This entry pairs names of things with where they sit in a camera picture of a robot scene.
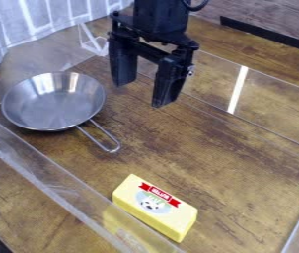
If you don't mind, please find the yellow butter block toy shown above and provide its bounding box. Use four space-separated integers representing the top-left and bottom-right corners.
112 174 197 243

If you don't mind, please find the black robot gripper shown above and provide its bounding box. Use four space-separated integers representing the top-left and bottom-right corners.
108 0 199 108

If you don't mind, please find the clear acrylic tray wall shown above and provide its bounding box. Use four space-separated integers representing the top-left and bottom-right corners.
0 19 299 253

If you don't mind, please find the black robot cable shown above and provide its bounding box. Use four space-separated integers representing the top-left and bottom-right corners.
180 0 211 12

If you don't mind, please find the black bar on table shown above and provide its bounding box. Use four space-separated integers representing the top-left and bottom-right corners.
220 16 299 49

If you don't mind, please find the white sheer curtain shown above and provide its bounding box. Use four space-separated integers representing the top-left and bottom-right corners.
0 0 135 63

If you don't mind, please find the silver metal frying pan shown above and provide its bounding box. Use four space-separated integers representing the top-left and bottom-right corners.
1 71 121 153

